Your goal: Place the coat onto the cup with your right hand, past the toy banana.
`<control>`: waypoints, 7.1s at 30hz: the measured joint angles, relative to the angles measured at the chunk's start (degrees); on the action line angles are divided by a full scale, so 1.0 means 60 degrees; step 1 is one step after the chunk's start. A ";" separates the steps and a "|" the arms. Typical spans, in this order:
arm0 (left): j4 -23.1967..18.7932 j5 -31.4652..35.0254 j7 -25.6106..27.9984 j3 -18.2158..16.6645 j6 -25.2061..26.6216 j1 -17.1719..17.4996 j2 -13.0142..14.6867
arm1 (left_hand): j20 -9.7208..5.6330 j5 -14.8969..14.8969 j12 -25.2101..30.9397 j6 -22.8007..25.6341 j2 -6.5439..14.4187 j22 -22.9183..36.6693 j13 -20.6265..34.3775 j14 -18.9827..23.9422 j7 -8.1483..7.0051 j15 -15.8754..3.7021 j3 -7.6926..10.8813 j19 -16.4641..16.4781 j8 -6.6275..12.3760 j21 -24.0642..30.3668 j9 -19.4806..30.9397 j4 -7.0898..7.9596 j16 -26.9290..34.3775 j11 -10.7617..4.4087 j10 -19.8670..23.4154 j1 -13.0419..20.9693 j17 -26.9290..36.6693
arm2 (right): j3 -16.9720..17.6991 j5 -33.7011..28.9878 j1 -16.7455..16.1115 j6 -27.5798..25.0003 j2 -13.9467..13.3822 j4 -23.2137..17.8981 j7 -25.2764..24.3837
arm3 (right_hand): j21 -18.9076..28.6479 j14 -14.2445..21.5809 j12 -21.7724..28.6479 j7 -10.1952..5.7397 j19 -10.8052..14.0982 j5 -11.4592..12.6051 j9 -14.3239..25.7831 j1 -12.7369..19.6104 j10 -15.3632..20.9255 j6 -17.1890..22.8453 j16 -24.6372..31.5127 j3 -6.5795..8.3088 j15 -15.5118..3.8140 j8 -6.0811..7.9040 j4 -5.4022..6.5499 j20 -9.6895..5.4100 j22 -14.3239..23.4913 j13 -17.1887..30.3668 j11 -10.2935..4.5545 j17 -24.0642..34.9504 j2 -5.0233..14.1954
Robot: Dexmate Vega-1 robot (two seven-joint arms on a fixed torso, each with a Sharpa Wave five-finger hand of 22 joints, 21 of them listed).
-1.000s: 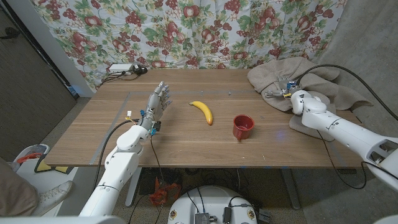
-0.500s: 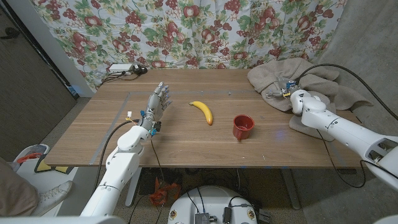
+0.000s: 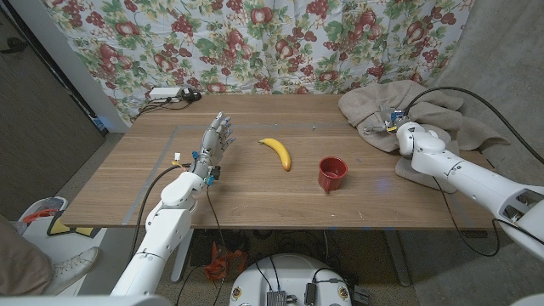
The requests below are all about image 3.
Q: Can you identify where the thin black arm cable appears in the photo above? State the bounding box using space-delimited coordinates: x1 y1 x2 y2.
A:
433 176 544 258
205 185 227 306

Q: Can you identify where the grey table leg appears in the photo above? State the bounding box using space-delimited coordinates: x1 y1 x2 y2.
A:
383 229 412 287

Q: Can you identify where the black door handle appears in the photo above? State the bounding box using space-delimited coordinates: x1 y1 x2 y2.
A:
0 37 27 54

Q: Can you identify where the white bin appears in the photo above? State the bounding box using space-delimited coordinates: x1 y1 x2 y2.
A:
17 195 69 235

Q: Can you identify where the floral fruit print backdrop cloth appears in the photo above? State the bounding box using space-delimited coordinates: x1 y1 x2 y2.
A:
42 0 476 127

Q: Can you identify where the person's leg in beige trousers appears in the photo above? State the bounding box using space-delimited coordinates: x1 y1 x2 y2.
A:
0 214 54 297

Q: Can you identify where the yellow and black dustpan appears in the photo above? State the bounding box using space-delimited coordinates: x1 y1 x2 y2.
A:
46 210 103 238

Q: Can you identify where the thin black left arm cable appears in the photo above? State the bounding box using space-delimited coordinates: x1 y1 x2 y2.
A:
205 185 227 306

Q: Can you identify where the grey tape line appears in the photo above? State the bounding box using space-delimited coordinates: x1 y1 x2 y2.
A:
121 122 354 226

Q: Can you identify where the black electronics box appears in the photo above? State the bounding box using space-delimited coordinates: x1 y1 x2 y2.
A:
304 282 318 306

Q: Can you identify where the white sneaker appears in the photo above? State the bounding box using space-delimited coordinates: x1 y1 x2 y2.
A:
42 246 101 297

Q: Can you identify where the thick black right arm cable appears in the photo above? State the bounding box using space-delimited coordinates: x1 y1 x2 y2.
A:
403 86 544 165

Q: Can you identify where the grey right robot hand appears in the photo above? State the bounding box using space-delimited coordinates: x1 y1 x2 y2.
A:
363 105 412 135

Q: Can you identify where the white power strip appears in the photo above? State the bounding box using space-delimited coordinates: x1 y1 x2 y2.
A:
148 86 183 102

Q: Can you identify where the yellow toy banana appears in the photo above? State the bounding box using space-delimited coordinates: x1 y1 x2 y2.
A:
258 138 292 173

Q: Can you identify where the black power cable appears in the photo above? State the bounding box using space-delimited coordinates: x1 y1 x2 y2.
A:
135 98 192 119

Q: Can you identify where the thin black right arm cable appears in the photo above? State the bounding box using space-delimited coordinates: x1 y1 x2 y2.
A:
433 176 544 258

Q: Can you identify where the white table leg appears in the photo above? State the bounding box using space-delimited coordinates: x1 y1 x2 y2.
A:
170 228 195 283

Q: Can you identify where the white robot torso base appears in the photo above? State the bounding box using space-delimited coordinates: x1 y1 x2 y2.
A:
229 253 354 306

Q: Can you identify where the dark brown door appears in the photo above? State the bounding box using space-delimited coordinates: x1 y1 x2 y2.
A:
0 8 107 222

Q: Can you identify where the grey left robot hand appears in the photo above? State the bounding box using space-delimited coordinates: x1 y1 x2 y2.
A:
189 111 237 182

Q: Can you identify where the beige wool coat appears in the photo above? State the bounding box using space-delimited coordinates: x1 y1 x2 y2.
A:
337 79 511 195

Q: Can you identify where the red cup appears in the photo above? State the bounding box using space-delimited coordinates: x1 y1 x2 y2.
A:
318 156 349 193

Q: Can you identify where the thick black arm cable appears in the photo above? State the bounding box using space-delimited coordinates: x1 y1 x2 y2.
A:
403 86 544 165
127 163 193 260

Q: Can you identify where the orange plastic bag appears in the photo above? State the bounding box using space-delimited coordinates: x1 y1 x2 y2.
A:
203 241 249 282

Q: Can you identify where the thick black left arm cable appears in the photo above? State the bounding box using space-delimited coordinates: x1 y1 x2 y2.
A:
127 163 193 260

